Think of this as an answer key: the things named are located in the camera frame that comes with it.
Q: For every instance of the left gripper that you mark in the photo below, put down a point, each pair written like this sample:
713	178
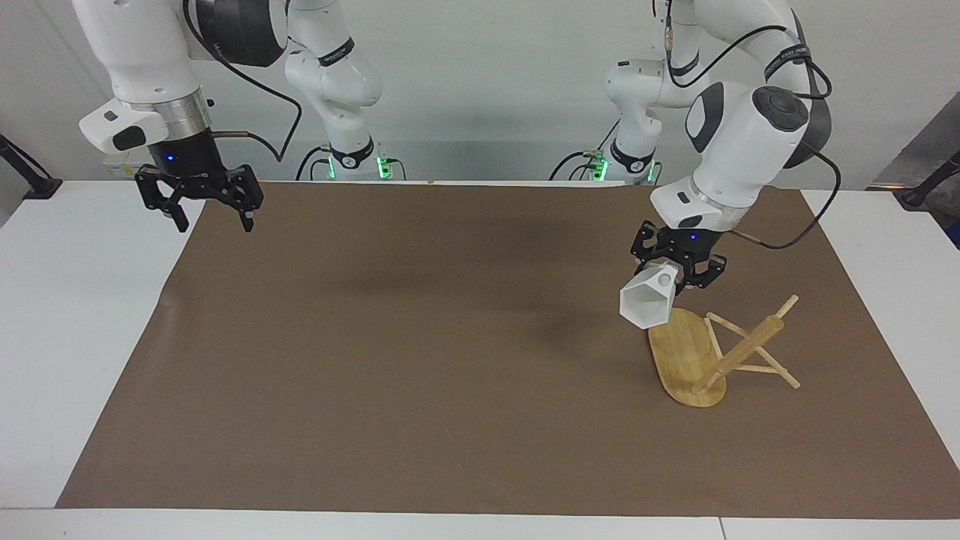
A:
694	241

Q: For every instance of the white faceted cup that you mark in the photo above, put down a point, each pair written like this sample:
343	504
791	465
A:
646	300

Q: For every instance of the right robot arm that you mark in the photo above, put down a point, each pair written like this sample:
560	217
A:
135	60

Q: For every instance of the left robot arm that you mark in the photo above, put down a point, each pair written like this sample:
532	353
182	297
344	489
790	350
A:
750	135

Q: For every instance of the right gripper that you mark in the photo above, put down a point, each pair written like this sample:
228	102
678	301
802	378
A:
186	156

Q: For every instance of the black stand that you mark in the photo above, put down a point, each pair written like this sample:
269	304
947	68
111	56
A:
34	180
926	187

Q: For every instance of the wooden cup rack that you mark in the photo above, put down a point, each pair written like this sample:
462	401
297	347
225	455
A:
684	352

